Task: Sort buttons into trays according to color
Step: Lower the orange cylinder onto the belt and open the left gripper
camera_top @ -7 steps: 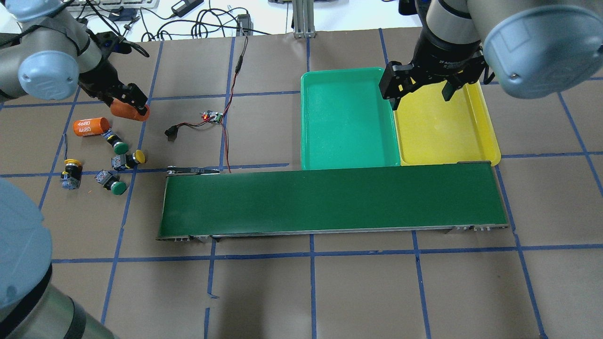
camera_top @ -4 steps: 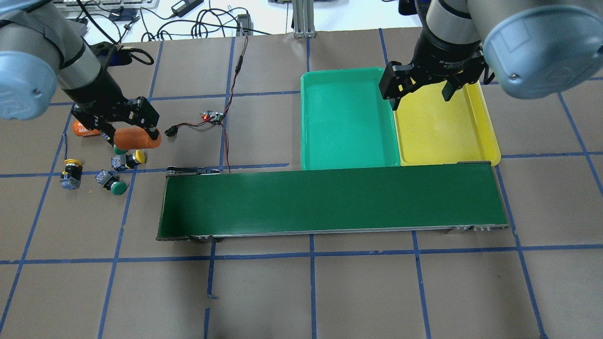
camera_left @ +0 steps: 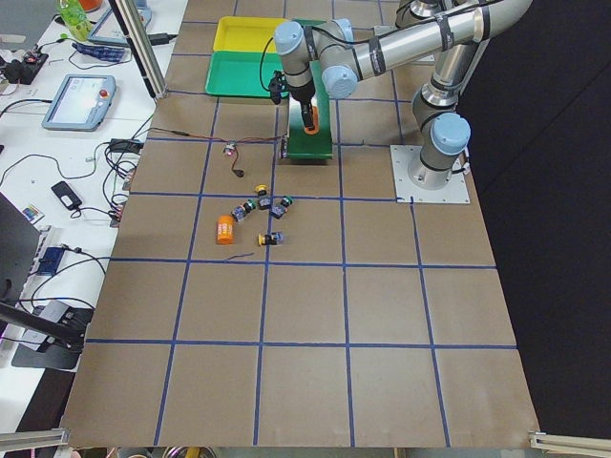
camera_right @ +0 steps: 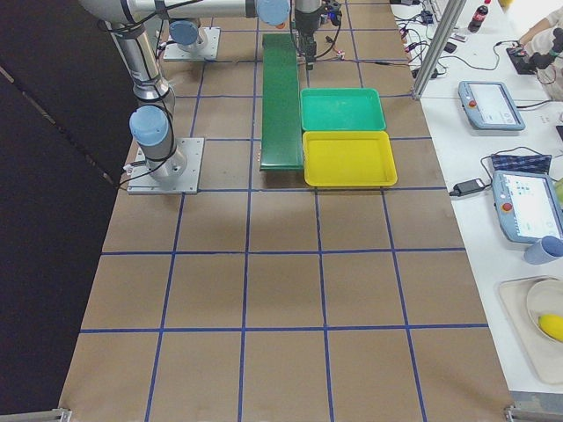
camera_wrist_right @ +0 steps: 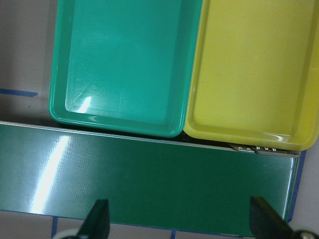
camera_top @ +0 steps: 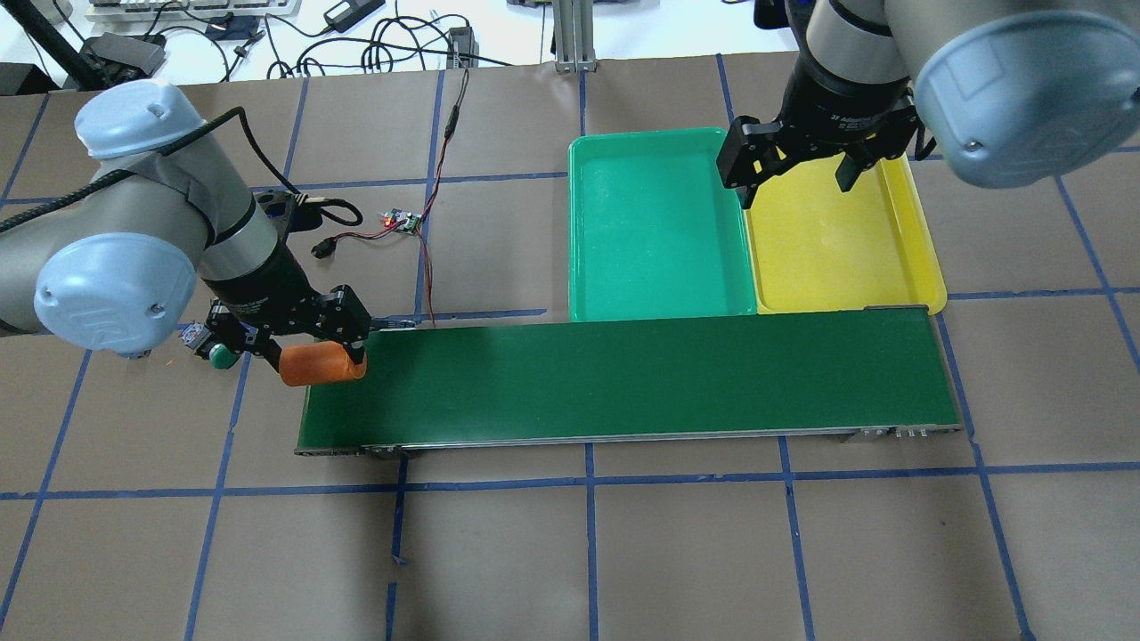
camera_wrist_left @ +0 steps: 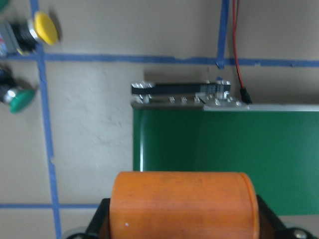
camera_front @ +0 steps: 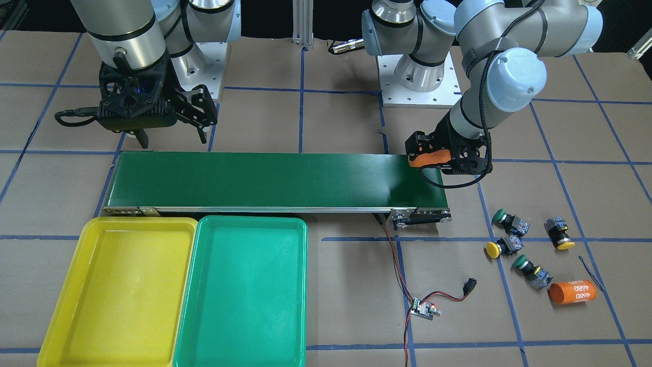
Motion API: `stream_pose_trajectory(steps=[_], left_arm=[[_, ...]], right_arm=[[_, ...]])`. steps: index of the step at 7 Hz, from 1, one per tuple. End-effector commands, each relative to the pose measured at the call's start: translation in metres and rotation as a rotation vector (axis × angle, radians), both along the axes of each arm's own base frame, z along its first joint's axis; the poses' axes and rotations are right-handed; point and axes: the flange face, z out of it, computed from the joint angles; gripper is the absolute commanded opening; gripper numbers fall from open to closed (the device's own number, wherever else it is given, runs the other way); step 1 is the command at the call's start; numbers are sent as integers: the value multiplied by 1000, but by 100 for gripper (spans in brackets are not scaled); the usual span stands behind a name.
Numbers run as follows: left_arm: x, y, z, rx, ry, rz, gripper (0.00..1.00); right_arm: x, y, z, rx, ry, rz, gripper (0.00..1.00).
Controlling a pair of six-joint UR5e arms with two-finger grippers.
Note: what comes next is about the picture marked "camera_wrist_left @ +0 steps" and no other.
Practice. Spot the yellow push button switch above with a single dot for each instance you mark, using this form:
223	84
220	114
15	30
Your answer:
21	38

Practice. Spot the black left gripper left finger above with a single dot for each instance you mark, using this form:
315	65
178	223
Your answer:
99	227

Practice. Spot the plain orange cylinder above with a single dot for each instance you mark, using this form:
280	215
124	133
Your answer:
183	205

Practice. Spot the green conveyor belt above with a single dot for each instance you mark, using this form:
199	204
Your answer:
200	127

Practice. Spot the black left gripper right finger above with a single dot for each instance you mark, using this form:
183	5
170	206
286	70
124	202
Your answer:
271	227

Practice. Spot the green push button switch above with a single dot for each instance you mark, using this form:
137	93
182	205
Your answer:
17	94

